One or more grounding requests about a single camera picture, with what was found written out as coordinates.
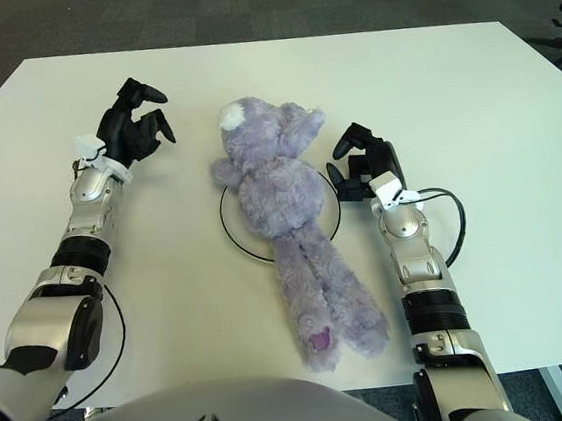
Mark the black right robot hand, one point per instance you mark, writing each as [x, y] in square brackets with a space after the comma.
[381, 157]

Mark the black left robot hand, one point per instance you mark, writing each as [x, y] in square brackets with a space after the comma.
[122, 134]

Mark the purple plush bear doll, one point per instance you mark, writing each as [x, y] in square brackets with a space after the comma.
[280, 200]

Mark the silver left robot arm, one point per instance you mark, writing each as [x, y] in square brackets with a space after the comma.
[85, 216]

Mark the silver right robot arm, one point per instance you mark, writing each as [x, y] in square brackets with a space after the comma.
[416, 256]

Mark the white plate with black rim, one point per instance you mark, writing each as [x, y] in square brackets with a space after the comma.
[235, 225]

